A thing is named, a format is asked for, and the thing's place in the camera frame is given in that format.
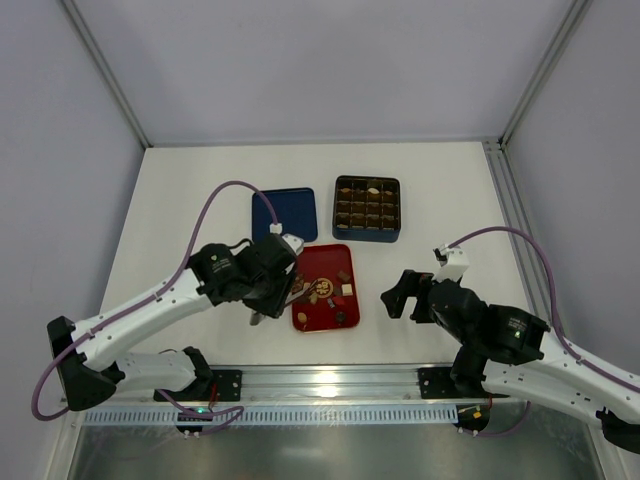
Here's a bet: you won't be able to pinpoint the metal serving tongs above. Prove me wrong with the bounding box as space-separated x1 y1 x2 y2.
249 281 315 326

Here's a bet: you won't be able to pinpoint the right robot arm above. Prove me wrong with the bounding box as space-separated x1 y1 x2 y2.
381 270 639 453

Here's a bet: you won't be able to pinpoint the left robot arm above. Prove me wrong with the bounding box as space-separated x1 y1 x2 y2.
47 233 304 411

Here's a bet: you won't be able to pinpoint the blue chocolate tin box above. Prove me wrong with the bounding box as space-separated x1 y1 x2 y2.
332 175 402 243

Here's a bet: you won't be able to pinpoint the red lacquer tray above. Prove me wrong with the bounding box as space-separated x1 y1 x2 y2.
290 244 360 333

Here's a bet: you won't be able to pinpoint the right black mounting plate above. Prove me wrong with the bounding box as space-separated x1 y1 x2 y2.
417 366 489 400

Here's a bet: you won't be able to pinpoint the black mounting plate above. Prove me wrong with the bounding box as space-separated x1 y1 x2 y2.
417 366 489 400
166 368 243 403

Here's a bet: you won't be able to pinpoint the blue tin lid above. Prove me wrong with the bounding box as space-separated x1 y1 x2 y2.
251 187 318 243

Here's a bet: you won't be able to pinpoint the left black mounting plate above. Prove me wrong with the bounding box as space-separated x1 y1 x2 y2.
166 368 243 403

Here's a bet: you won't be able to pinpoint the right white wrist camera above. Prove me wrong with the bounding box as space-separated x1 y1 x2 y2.
433 244 470 283

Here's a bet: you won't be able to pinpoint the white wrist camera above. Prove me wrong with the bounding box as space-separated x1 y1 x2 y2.
269 223 304 256
433 244 470 283

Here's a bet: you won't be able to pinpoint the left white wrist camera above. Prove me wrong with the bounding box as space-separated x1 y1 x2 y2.
269 223 304 256

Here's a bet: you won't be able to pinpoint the aluminium front rail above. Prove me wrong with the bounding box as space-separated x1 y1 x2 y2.
62 363 511 407

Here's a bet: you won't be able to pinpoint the right aluminium side rail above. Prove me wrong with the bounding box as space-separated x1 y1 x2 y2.
482 140 552 322

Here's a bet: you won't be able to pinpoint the slotted cable duct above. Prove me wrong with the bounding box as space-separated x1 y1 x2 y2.
84 404 458 427

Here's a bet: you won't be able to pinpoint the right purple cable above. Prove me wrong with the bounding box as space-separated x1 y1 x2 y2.
452 225 640 391

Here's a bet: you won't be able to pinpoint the purple cable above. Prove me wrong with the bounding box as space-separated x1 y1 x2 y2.
452 225 640 391
31 180 284 434

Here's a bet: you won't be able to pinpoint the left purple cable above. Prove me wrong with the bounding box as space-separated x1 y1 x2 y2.
31 180 284 434

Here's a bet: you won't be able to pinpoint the right aluminium corner post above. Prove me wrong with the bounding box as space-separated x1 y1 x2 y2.
499 0 593 149

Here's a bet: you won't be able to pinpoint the aluminium corner post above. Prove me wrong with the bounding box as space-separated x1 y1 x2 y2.
499 0 593 149
58 0 152 150

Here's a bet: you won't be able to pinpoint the left aluminium corner post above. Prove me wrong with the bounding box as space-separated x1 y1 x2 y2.
58 0 152 150

